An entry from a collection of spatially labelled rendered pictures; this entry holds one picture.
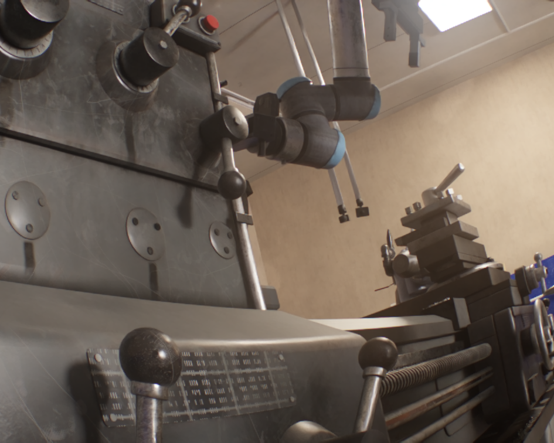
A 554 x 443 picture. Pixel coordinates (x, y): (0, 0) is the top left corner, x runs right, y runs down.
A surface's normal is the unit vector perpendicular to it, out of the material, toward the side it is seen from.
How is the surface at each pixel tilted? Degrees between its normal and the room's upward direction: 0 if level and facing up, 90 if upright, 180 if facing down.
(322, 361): 90
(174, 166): 90
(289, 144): 133
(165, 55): 90
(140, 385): 83
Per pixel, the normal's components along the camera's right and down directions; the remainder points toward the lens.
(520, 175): -0.56, -0.14
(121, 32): 0.80, -0.36
